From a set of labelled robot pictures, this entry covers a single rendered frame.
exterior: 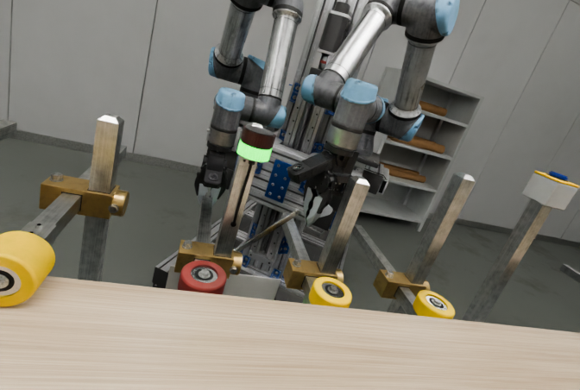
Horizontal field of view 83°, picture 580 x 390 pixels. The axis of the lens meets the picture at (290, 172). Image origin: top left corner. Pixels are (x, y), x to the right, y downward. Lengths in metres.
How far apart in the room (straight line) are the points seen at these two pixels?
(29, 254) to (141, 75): 2.85
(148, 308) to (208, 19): 2.87
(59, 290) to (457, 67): 3.97
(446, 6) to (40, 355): 1.08
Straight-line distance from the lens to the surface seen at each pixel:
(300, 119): 1.49
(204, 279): 0.61
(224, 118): 0.90
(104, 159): 0.67
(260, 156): 0.58
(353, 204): 0.73
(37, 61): 3.52
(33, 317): 0.55
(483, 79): 4.39
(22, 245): 0.54
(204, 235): 0.81
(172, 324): 0.54
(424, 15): 1.08
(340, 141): 0.74
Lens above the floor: 1.28
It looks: 17 degrees down
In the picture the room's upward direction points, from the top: 18 degrees clockwise
